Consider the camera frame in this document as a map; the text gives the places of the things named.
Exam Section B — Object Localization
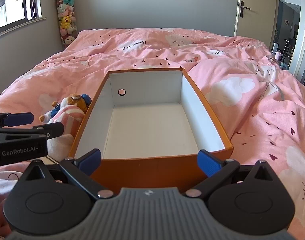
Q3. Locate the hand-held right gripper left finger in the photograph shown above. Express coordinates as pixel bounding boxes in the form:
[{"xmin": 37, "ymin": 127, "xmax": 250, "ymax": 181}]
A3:
[{"xmin": 17, "ymin": 149, "xmax": 116, "ymax": 200}]

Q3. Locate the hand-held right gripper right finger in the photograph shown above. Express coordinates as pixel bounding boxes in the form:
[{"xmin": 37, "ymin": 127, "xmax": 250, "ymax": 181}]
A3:
[{"xmin": 186, "ymin": 149, "xmax": 283, "ymax": 202}]

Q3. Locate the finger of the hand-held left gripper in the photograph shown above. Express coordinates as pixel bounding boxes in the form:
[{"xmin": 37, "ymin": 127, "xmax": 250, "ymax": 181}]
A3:
[
  {"xmin": 0, "ymin": 122, "xmax": 65, "ymax": 140},
  {"xmin": 0, "ymin": 111, "xmax": 34, "ymax": 128}
]

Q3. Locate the panda plush with pink stripes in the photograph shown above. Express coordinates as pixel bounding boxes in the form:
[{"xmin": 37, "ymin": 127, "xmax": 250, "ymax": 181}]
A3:
[{"xmin": 46, "ymin": 105, "xmax": 86, "ymax": 162}]

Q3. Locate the brown bear plush blue outfit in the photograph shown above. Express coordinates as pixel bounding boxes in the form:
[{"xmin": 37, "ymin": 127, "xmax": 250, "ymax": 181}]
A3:
[{"xmin": 39, "ymin": 94, "xmax": 92, "ymax": 123}]

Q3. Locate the orange cardboard box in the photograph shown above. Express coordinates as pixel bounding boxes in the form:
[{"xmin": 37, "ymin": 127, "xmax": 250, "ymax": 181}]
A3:
[{"xmin": 69, "ymin": 67, "xmax": 234, "ymax": 193}]

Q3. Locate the pink printed blanket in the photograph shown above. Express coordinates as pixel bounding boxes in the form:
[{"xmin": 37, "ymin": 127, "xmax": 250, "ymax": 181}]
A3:
[{"xmin": 0, "ymin": 27, "xmax": 305, "ymax": 240}]

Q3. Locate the clear tube of plush toys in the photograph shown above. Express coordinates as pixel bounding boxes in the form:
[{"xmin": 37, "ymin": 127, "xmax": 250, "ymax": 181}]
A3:
[{"xmin": 55, "ymin": 0, "xmax": 78, "ymax": 50}]

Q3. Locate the window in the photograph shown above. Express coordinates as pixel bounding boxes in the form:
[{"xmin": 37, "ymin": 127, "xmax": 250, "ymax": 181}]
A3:
[{"xmin": 0, "ymin": 0, "xmax": 46, "ymax": 38}]

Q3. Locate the white door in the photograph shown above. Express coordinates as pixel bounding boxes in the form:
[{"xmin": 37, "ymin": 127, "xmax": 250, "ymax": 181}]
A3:
[{"xmin": 233, "ymin": 0, "xmax": 280, "ymax": 46}]

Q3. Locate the black door handle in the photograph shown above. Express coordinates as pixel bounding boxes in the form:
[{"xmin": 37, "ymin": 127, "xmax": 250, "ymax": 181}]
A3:
[{"xmin": 240, "ymin": 1, "xmax": 251, "ymax": 18}]

